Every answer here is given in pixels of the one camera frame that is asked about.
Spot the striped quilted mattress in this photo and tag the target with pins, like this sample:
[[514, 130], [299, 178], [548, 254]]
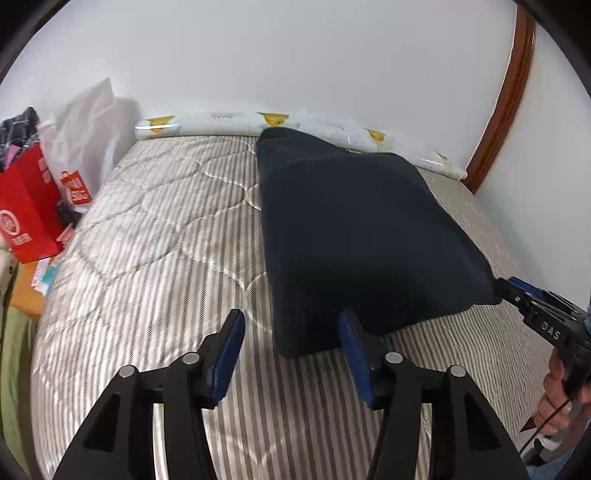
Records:
[[152, 254]]

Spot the black sweatshirt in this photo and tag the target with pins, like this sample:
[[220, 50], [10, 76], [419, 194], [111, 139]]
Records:
[[360, 230]]

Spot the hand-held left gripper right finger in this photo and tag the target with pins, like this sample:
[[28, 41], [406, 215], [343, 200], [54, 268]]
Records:
[[355, 360]]

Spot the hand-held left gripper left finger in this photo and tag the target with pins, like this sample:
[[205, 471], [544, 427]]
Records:
[[228, 355]]

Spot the brown wooden door jamb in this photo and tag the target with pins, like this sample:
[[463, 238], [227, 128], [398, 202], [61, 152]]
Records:
[[508, 101]]

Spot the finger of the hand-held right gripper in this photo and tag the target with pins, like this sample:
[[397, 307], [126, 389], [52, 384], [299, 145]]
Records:
[[528, 287], [508, 291]]

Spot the white dotted cloth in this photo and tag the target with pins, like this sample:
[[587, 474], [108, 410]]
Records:
[[5, 277]]

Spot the dark plaid cloth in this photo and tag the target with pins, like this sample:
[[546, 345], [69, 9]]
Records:
[[18, 124]]

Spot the red paper bag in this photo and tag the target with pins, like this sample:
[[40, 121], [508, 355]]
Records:
[[27, 217]]

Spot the white plastic bag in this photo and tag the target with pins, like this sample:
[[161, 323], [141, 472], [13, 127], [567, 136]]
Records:
[[78, 134]]

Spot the person's right hand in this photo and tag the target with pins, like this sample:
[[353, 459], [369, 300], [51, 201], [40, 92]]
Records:
[[551, 387]]

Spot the blue white medicine box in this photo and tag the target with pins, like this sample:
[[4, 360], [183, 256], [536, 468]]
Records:
[[46, 274]]

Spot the green cloth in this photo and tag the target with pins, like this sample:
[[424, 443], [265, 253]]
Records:
[[14, 369]]

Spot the duck print rolled mat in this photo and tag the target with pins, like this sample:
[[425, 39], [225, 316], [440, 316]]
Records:
[[221, 122]]

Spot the black pouch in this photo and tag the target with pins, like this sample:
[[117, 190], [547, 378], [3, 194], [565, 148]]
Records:
[[69, 212]]

